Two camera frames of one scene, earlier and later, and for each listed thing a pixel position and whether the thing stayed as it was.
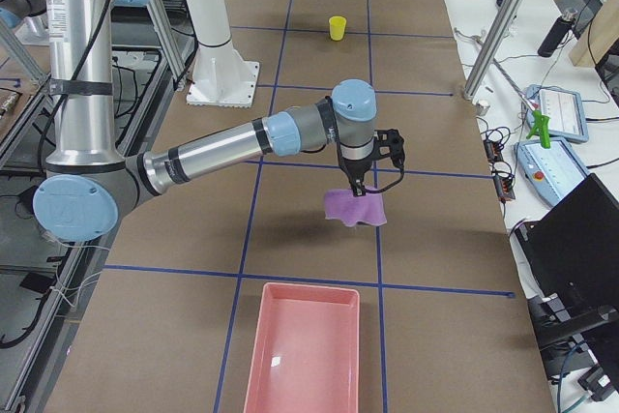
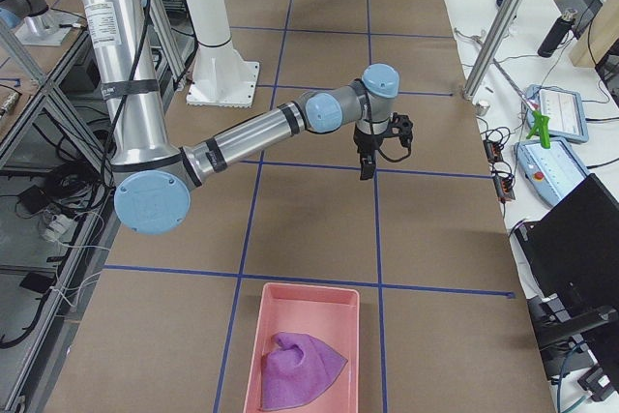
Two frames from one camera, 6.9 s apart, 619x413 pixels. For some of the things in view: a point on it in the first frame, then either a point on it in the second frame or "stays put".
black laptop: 574,251 stays put
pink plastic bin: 305,350 stays put
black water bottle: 557,33 stays put
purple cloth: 341,205 → 299,368
